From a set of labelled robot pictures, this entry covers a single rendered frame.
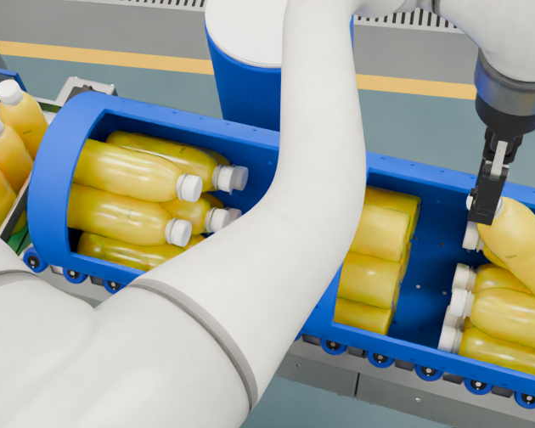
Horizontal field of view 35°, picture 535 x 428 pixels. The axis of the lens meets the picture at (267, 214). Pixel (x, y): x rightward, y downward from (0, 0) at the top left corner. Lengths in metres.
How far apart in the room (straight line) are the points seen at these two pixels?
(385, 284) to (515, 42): 0.51
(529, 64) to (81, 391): 0.51
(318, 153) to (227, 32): 1.06
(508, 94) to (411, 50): 2.12
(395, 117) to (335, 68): 2.14
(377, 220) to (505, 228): 0.19
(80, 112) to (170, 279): 0.84
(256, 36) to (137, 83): 1.39
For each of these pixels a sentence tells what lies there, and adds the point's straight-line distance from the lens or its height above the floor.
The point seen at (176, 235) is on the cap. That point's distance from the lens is 1.25.
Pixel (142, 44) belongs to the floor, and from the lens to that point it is 3.04.
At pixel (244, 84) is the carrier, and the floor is 0.97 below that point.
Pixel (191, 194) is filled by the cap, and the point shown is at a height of 1.17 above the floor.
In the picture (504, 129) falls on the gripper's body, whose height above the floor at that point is 1.50.
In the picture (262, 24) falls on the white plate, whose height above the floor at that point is 1.04.
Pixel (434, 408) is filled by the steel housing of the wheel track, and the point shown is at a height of 0.87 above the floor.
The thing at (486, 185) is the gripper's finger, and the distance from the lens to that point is 0.93.
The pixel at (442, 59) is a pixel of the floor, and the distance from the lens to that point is 2.92.
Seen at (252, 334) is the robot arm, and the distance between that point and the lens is 0.45.
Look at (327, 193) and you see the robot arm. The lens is 0.52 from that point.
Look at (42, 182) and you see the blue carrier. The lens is 1.25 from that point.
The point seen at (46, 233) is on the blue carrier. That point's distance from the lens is 1.27.
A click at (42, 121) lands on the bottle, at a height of 1.02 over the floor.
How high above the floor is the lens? 2.20
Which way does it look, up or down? 59 degrees down
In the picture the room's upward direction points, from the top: 8 degrees counter-clockwise
